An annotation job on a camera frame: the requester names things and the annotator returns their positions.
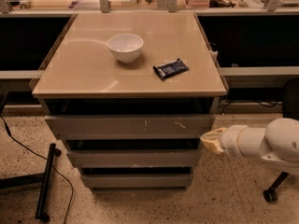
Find grey drawer cabinet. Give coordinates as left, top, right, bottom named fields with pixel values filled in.
left=29, top=12, right=229, bottom=117

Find grey top drawer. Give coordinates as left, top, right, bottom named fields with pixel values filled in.
left=45, top=115, right=214, bottom=140

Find grey middle drawer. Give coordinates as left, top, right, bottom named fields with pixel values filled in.
left=66, top=139, right=200, bottom=168

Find black floor cable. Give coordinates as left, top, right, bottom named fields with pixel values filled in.
left=0, top=115, right=75, bottom=224

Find grey bottom drawer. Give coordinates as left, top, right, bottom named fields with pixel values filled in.
left=81, top=167, right=193, bottom=189

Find dark blue snack packet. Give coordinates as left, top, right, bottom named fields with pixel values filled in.
left=153, top=58, right=189, bottom=80

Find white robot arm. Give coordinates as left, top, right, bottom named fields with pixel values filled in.
left=200, top=118, right=299, bottom=175

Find white ceramic bowl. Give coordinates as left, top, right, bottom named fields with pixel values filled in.
left=107, top=34, right=144, bottom=63

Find grey drawer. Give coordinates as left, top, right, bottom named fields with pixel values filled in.
left=66, top=139, right=200, bottom=168
left=45, top=115, right=214, bottom=140
left=81, top=167, right=193, bottom=189

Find black office chair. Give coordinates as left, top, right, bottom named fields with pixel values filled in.
left=263, top=78, right=299, bottom=203

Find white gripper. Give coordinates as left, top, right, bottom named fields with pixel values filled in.
left=200, top=125, right=246, bottom=157

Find black stand base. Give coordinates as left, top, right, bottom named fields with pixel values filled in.
left=0, top=143, right=61, bottom=223

